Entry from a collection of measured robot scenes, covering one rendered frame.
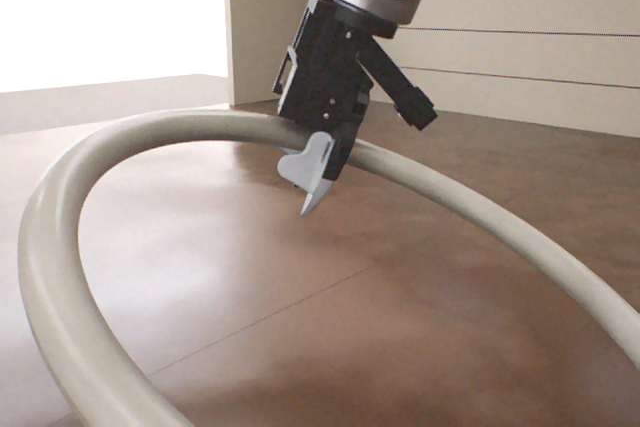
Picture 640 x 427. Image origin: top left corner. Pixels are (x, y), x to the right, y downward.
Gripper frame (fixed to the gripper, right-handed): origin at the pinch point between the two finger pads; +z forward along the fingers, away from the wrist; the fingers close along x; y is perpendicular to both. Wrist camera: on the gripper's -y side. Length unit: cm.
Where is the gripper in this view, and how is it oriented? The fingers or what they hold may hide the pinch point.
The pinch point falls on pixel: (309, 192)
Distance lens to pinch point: 66.3
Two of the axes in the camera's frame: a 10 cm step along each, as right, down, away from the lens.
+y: -9.2, -2.6, -3.0
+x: 1.5, 4.8, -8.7
